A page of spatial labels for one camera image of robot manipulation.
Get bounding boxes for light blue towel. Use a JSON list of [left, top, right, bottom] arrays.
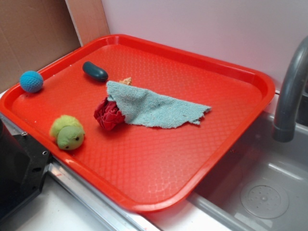
[[107, 81, 212, 129]]

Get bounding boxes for crumpled red cloth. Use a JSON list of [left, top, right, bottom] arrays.
[[94, 97, 125, 131]]

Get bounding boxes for dark green plastic pickle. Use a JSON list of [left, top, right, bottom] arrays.
[[82, 61, 108, 82]]

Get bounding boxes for brown cardboard panel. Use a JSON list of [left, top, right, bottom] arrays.
[[0, 0, 109, 92]]

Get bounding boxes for metal counter edge strip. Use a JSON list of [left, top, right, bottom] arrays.
[[0, 113, 150, 231]]

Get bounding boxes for blue crocheted ball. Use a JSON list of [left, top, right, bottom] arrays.
[[19, 71, 43, 93]]

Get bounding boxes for green plush toy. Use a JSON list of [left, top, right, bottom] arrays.
[[50, 115, 85, 151]]

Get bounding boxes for red plastic tray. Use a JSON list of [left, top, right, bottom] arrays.
[[0, 35, 275, 213]]

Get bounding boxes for grey plastic sink basin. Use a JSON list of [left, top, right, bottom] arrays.
[[188, 96, 308, 231]]

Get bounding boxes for tan seashell toy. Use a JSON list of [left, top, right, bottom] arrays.
[[119, 77, 132, 86]]

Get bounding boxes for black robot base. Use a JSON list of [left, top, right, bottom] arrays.
[[0, 121, 51, 221]]

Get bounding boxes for grey sink faucet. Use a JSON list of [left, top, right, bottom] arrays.
[[272, 38, 308, 142]]

